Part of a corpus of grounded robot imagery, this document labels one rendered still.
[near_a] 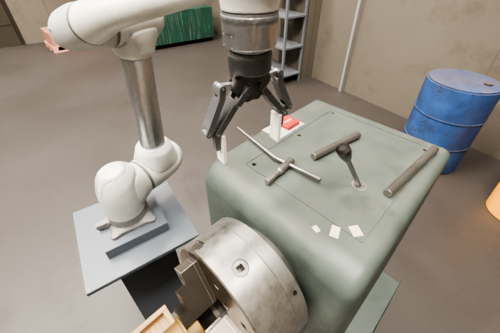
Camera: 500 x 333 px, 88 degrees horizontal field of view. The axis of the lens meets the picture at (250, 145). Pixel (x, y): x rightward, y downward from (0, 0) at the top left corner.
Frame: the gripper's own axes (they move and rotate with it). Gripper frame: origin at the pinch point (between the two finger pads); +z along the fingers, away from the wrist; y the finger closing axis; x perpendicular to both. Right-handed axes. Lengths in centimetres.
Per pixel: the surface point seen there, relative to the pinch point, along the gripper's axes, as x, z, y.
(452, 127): -20, 87, -223
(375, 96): -139, 128, -307
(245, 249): 11.1, 16.3, 8.8
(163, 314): -3, 51, 28
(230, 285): 15.3, 16.8, 15.0
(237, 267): 12.8, 17.5, 11.8
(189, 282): 7.7, 22.0, 20.6
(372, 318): 29, 86, -40
